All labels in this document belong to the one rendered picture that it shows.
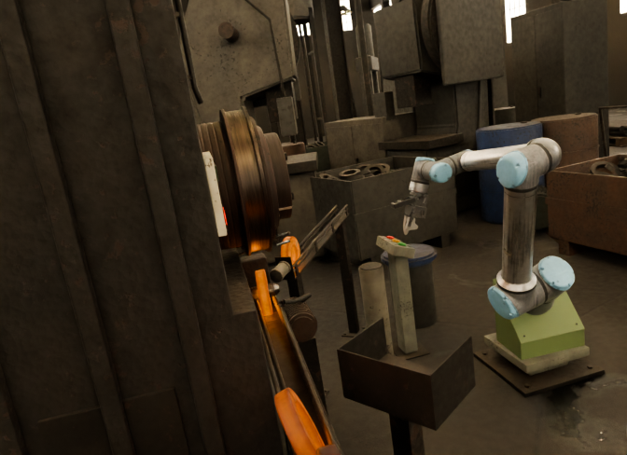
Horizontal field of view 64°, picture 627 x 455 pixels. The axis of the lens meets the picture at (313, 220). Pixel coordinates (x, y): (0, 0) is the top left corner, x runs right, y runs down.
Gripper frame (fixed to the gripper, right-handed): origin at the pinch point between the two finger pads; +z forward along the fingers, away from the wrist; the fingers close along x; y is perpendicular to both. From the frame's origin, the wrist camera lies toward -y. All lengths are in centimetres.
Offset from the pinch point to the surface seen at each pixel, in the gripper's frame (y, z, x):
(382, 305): -4.2, 37.3, -2.3
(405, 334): 14, 53, 3
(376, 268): -11.1, 19.2, -1.7
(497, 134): 154, -74, 182
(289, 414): -80, 18, -137
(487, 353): 49, 51, -18
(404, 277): 6.5, 23.0, 2.5
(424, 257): 26.5, 16.0, 24.8
